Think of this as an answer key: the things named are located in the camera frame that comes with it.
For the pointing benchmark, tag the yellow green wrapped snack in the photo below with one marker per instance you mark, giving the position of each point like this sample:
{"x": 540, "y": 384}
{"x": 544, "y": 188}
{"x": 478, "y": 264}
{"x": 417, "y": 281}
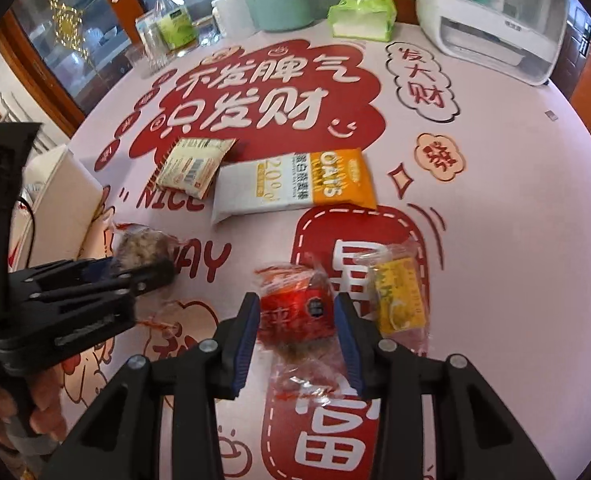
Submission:
{"x": 400, "y": 295}

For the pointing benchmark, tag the glass bottle with green label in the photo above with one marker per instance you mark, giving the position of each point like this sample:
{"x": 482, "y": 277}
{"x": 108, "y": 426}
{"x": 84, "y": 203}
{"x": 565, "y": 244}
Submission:
{"x": 178, "y": 27}

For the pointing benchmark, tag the white orange oat packet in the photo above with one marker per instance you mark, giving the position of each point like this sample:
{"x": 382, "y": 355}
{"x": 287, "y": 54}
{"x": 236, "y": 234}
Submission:
{"x": 295, "y": 180}

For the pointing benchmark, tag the teal canister with brown lid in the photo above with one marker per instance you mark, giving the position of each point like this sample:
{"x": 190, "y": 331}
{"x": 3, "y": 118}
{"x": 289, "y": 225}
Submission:
{"x": 280, "y": 2}

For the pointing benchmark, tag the green tissue pack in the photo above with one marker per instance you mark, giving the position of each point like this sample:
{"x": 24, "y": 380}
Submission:
{"x": 360, "y": 17}

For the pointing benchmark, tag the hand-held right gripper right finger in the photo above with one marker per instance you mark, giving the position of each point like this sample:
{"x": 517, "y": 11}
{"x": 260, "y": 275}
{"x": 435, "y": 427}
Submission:
{"x": 350, "y": 347}

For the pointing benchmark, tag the glass tumbler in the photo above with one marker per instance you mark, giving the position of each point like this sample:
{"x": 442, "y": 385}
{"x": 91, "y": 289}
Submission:
{"x": 138, "y": 62}

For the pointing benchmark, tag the red snack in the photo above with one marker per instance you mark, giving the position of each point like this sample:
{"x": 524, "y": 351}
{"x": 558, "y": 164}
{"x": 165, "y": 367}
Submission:
{"x": 295, "y": 310}

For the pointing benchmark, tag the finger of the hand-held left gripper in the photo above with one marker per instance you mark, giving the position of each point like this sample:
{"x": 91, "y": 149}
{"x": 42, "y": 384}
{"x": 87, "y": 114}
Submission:
{"x": 75, "y": 315}
{"x": 50, "y": 272}

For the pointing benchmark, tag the person's left hand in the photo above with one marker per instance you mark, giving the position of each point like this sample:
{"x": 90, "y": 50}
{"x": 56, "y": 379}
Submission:
{"x": 45, "y": 405}

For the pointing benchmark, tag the white plastic tray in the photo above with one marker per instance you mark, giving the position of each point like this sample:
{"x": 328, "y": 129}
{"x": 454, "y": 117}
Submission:
{"x": 65, "y": 185}

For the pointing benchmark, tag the small grey clip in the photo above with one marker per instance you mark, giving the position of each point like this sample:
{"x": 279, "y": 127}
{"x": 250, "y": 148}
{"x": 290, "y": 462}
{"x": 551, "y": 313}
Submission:
{"x": 552, "y": 115}

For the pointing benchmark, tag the white squeeze bottle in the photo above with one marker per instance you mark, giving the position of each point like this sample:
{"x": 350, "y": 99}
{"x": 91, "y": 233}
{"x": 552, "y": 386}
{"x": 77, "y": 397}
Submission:
{"x": 235, "y": 12}

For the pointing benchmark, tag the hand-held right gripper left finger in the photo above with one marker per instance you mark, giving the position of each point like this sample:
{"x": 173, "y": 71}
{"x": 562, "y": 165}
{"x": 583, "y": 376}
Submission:
{"x": 243, "y": 347}

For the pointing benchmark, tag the pink printed tablecloth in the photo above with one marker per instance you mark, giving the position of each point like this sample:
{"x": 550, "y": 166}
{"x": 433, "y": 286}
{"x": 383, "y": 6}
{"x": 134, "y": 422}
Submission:
{"x": 500, "y": 260}

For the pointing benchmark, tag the glass door with gold ornament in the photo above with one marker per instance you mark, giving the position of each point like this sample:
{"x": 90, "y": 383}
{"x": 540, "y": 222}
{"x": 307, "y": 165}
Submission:
{"x": 65, "y": 45}

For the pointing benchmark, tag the cream snack packet with barcode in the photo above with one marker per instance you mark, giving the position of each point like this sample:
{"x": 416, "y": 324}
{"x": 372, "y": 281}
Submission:
{"x": 190, "y": 165}

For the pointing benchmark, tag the white countertop appliance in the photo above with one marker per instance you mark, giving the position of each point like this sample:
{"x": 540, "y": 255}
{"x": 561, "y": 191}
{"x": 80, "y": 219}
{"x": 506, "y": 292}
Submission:
{"x": 495, "y": 25}

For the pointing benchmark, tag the clear brown round snack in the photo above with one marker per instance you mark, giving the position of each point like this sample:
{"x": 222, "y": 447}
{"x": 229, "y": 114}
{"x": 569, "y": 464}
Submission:
{"x": 140, "y": 247}

